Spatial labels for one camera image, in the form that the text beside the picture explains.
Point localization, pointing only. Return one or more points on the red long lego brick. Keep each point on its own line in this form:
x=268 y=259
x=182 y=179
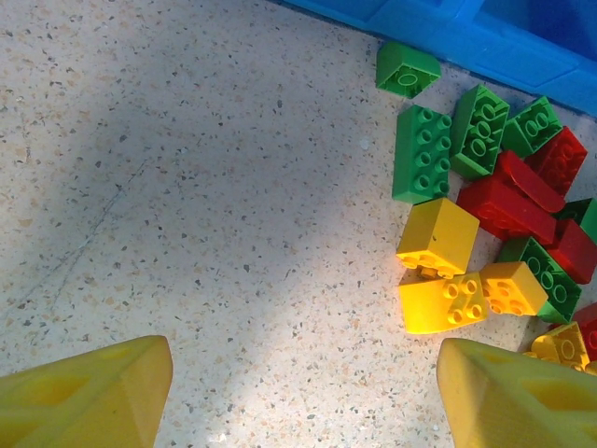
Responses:
x=503 y=212

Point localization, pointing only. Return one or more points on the green long lego brick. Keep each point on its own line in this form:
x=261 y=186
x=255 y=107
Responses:
x=548 y=280
x=478 y=135
x=415 y=158

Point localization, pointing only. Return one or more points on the green small lego brick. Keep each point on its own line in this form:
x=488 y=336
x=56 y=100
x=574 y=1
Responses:
x=531 y=127

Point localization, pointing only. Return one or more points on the yellow rounded lego brick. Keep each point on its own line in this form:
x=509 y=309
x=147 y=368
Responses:
x=562 y=347

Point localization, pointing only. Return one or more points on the blue three-compartment plastic bin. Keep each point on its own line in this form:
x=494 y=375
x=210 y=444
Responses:
x=513 y=46

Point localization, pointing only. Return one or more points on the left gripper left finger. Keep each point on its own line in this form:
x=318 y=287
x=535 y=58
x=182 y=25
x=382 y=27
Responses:
x=70 y=401

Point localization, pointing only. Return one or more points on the green sloped lego brick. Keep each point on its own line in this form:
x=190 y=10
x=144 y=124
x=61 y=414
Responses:
x=401 y=63

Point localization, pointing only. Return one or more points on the yellow large lego brick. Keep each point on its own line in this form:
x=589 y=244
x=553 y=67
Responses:
x=440 y=233

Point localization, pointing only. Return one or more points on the red sloped lego brick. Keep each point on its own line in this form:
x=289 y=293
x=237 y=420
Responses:
x=527 y=179

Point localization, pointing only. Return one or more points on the yellow sloped lego brick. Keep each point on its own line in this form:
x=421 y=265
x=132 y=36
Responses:
x=429 y=305

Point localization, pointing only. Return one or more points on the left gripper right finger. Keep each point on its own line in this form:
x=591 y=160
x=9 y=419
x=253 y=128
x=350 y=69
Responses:
x=513 y=406

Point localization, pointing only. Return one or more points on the yellow small lego brick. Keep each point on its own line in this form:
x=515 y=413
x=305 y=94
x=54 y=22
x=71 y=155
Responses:
x=510 y=284

